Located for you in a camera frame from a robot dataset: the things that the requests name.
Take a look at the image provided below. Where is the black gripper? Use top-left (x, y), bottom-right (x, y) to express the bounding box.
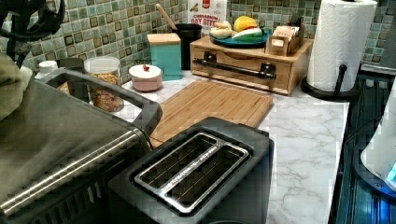
top-left (0, 0), bottom-right (65, 67)

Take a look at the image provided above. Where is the green towel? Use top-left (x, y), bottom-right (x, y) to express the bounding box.
top-left (0, 53), bottom-right (33, 119)

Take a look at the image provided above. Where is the paper towel roll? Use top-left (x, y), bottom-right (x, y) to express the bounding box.
top-left (307, 0), bottom-right (377, 91)

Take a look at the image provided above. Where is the black paper towel holder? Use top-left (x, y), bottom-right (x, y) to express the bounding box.
top-left (301, 64), bottom-right (360, 103)

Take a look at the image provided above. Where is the white lidded bottle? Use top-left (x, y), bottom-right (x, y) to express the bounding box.
top-left (35, 61), bottom-right (70, 94)

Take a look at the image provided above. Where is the glass cereal jar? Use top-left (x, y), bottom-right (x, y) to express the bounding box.
top-left (84, 56), bottom-right (124, 112)

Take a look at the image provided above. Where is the pink lidded bowl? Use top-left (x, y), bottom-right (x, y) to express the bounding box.
top-left (129, 64), bottom-right (163, 91)

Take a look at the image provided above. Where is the teal canister with wooden lid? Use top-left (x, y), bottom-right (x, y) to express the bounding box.
top-left (147, 33), bottom-right (182, 81)

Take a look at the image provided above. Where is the wooden spoon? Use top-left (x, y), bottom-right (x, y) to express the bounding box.
top-left (155, 3), bottom-right (177, 30)

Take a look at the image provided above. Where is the black utensil pot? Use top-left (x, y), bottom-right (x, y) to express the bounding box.
top-left (172, 23), bottom-right (202, 70)

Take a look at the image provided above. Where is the cinnamon oat bites box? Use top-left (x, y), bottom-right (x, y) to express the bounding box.
top-left (187, 0), bottom-right (227, 35)

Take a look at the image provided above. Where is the bamboo cutting board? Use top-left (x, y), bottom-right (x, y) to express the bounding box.
top-left (150, 81), bottom-right (273, 147)

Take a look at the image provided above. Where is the plush peeled banana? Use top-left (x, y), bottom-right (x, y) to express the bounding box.
top-left (209, 21), bottom-right (233, 39)

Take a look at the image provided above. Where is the blue round plate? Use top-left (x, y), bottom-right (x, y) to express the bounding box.
top-left (209, 33), bottom-right (271, 49)

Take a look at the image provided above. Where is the plush watermelon slice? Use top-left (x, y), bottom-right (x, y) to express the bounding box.
top-left (233, 28), bottom-right (262, 42)

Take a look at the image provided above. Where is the wooden drawer box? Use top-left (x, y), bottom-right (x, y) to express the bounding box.
top-left (191, 36), bottom-right (313, 95)

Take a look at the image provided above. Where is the black silver toaster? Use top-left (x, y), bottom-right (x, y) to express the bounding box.
top-left (108, 118), bottom-right (274, 224)

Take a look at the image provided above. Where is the wooden tea bag caddy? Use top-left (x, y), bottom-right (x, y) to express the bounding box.
top-left (265, 14), bottom-right (304, 56)

